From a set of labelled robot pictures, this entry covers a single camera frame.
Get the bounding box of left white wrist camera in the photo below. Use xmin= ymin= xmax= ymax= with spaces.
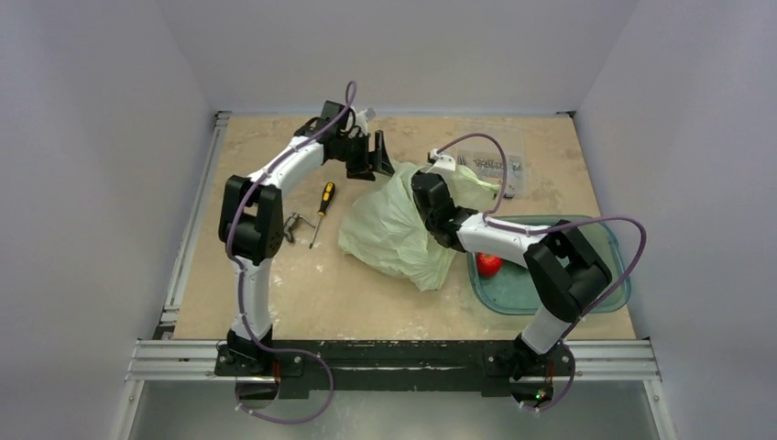
xmin=352 ymin=107 xmax=377 ymax=136

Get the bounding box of light green plastic bag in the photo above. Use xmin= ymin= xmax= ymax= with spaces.
xmin=337 ymin=159 xmax=504 ymax=292

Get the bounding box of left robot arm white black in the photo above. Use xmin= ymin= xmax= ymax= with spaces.
xmin=218 ymin=101 xmax=394 ymax=375

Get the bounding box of teal plastic container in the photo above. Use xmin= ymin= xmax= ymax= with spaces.
xmin=467 ymin=215 xmax=631 ymax=315

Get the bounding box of aluminium frame rail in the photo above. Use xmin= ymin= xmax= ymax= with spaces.
xmin=124 ymin=111 xmax=662 ymax=384

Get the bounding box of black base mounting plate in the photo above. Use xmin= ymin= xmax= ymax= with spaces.
xmin=214 ymin=340 xmax=575 ymax=402

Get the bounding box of clear screw organizer box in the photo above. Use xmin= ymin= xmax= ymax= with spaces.
xmin=449 ymin=118 xmax=526 ymax=199

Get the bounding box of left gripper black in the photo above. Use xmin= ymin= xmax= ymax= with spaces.
xmin=335 ymin=131 xmax=394 ymax=182

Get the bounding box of black yellow screwdriver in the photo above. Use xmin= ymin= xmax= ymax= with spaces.
xmin=308 ymin=181 xmax=336 ymax=249

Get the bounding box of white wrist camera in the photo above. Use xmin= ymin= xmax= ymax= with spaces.
xmin=425 ymin=148 xmax=457 ymax=176
xmin=352 ymin=107 xmax=377 ymax=136

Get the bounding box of grey metal tool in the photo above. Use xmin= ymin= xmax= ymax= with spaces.
xmin=283 ymin=212 xmax=315 ymax=244

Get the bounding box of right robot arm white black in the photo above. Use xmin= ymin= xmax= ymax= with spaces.
xmin=410 ymin=171 xmax=613 ymax=373

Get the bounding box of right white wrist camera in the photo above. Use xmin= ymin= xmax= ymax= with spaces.
xmin=425 ymin=148 xmax=457 ymax=176

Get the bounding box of red fake fruit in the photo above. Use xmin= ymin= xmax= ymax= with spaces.
xmin=476 ymin=253 xmax=503 ymax=278

